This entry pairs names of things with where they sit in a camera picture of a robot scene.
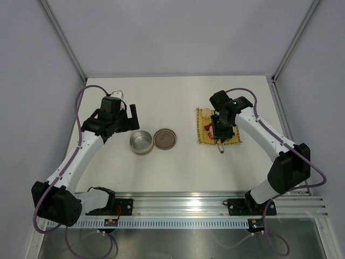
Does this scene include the metal tongs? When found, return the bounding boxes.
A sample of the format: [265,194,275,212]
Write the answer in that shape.
[216,139,225,154]

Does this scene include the round metal lunch box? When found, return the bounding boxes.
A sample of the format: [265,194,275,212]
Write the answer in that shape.
[129,131,154,155]

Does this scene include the white steamed bun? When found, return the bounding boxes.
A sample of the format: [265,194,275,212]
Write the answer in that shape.
[201,108,213,119]

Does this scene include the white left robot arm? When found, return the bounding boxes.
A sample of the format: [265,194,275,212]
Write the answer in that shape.
[31,97,140,227]

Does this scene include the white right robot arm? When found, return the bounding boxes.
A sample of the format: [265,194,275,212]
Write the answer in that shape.
[210,91,311,214]

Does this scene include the round brown lunch box lid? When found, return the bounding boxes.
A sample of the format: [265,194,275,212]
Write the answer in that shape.
[154,128,177,151]

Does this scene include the brown chicken drumstick toy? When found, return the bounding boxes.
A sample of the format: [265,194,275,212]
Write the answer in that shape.
[204,123,212,131]

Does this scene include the yellow bamboo mat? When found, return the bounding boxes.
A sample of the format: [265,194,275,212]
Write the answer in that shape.
[196,108,242,145]

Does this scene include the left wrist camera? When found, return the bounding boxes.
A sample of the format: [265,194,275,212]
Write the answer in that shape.
[100,91,127,114]

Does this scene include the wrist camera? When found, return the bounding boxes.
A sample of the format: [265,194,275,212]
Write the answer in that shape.
[100,91,127,114]
[209,90,232,112]

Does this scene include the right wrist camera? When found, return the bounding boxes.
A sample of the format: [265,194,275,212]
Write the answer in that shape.
[209,90,232,112]

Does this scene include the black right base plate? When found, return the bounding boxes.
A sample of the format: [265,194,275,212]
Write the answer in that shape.
[222,199,265,216]

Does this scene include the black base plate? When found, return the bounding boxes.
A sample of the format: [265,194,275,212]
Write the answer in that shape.
[222,199,265,216]
[86,198,134,216]

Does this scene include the aluminium mounting rail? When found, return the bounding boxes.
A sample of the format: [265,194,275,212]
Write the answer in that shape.
[116,191,328,218]

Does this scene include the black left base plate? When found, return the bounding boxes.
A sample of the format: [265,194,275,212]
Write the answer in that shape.
[86,198,134,216]

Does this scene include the white slotted cable duct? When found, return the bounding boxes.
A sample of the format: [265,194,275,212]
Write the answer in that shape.
[72,217,249,229]

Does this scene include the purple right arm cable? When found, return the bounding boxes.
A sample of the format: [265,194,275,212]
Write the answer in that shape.
[212,88,327,256]

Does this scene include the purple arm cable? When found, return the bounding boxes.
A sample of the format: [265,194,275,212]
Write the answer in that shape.
[212,88,327,256]
[32,85,119,256]

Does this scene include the left aluminium frame post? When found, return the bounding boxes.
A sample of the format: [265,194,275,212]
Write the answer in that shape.
[37,0,87,85]

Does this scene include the aluminium frame post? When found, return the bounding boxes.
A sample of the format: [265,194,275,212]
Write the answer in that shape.
[37,0,87,85]
[271,0,323,84]

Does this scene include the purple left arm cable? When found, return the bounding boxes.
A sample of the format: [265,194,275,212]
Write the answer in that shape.
[32,85,119,256]

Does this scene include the right aluminium frame post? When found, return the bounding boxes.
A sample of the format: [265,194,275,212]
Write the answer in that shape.
[271,0,323,84]

